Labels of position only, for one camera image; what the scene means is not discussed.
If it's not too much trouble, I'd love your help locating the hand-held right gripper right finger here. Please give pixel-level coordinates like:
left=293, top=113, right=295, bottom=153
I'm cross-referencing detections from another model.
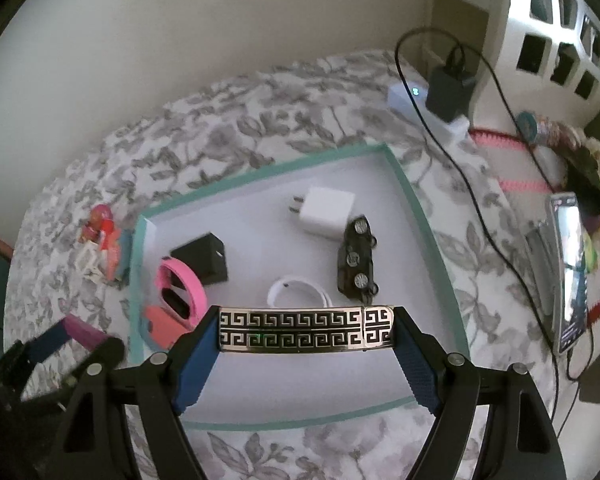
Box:
left=392, top=305, right=568, bottom=480

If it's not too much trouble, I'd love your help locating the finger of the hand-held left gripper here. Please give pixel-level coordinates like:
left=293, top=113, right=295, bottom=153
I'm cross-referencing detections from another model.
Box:
left=20, top=336, right=127, bottom=406
left=0, top=320, right=78, bottom=376

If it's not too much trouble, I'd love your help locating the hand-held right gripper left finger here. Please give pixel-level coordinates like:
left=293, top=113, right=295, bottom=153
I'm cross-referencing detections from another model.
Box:
left=50, top=306, right=221, bottom=480

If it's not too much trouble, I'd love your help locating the magenta strap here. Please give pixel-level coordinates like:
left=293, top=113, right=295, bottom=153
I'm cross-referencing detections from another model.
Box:
left=65, top=316, right=108, bottom=348

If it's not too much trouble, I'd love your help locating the pink watch band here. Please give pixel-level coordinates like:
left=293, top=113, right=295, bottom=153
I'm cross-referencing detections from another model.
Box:
left=156, top=256, right=208, bottom=323

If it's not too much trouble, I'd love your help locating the black charger block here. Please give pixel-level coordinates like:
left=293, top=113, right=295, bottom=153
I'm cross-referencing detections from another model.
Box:
left=170, top=232, right=229, bottom=286

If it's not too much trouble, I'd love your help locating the patterned metal bracelet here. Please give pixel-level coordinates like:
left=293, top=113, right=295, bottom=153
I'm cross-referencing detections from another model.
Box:
left=215, top=304, right=397, bottom=353

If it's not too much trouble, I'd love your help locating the teal-rimmed white tray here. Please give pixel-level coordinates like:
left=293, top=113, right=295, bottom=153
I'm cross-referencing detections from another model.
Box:
left=129, top=142, right=471, bottom=431

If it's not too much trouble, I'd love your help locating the white charger plug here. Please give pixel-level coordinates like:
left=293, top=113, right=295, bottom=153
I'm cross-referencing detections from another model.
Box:
left=285, top=187, right=356, bottom=241

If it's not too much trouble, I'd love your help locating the black toy car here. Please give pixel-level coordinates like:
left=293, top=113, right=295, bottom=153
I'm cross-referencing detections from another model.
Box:
left=336, top=215, right=381, bottom=303

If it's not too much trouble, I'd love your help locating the pink doll toy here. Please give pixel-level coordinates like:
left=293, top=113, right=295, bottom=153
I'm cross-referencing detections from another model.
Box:
left=77, top=204, right=133, bottom=286

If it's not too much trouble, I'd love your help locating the grey ridged case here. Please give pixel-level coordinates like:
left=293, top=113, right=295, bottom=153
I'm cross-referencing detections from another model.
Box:
left=525, top=220, right=556, bottom=321

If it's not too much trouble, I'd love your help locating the smartphone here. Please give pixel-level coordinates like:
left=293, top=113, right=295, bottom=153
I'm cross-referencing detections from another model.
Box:
left=550, top=192, right=593, bottom=356

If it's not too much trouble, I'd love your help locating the teal round lid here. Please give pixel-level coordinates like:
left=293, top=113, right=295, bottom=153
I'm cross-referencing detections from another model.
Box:
left=515, top=112, right=538, bottom=143

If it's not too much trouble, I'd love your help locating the white power strip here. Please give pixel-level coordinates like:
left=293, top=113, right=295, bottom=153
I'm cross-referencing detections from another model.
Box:
left=387, top=80, right=473, bottom=143

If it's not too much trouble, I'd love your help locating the black power adapter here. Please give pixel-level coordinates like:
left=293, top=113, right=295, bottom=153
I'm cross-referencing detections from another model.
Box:
left=425, top=57, right=476, bottom=123

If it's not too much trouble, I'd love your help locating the coral pink strap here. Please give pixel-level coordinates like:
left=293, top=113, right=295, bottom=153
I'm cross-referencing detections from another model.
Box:
left=145, top=305, right=193, bottom=348

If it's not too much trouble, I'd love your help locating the thin black cable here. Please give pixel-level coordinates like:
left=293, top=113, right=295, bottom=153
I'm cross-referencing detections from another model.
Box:
left=395, top=27, right=581, bottom=441
left=477, top=52, right=566, bottom=196

